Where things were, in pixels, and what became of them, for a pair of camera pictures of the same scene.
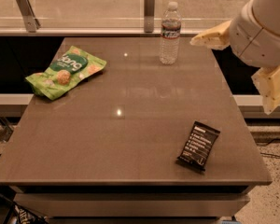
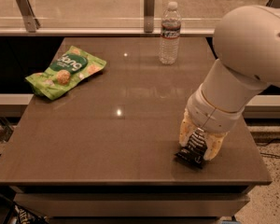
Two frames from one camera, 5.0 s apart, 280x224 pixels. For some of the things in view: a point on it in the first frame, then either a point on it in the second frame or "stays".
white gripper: [260, 44] to [212, 115]
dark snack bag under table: [21, 216] stays
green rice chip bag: [69, 68] stays
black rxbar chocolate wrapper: [197, 146] stays
